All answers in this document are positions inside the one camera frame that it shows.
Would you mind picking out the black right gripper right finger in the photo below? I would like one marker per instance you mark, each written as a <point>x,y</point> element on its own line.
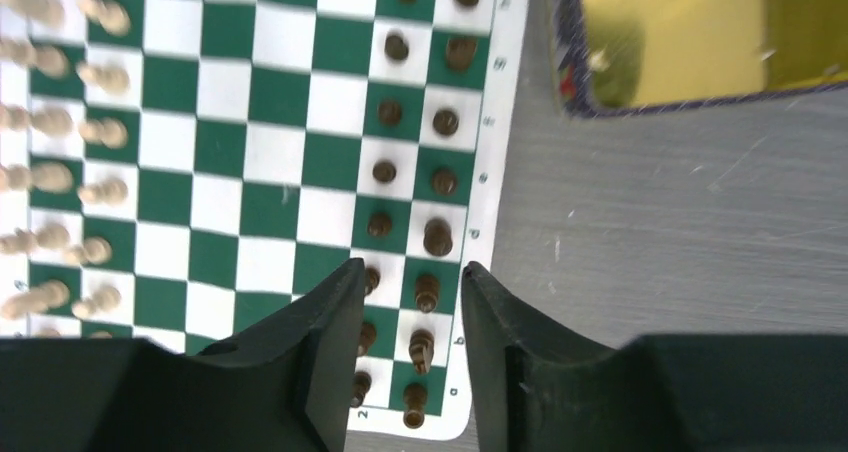
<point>539,386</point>

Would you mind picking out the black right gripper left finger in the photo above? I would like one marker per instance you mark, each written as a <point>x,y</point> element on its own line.
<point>283,384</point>

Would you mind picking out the green white chess mat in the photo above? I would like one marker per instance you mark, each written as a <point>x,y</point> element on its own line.
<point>184,168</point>

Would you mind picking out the gold metal tin tray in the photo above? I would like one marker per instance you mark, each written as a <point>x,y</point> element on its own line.
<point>633,57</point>

